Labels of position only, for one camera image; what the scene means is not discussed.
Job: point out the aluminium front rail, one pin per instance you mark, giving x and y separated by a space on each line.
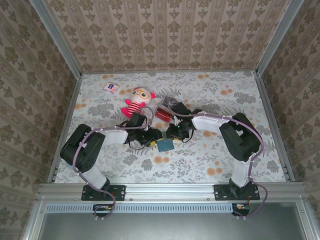
170 191

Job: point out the floral table cloth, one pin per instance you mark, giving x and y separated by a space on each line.
187 160

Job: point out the aluminium back rail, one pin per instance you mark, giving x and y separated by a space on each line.
140 72

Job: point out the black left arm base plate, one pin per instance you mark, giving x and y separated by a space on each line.
120 192

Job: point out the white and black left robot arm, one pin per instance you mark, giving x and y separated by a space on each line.
115 136

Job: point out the aluminium side rail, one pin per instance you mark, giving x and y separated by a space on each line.
66 125
266 100

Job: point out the red rectangular box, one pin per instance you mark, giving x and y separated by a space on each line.
162 113

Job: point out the aluminium frame post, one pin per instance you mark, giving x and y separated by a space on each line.
56 37
278 37

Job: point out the small pink tissue pack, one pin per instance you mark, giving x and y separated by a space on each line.
111 87

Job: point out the pink striped plush toy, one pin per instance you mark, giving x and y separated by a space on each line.
140 95

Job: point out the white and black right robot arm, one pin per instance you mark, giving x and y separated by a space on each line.
207 122

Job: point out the grey metal panel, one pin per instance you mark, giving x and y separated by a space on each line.
175 227

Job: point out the blue card holder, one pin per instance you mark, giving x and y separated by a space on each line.
165 145

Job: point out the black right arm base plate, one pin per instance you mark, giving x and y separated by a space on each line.
253 193

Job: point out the black wiring connector box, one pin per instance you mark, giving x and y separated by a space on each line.
102 208
241 207

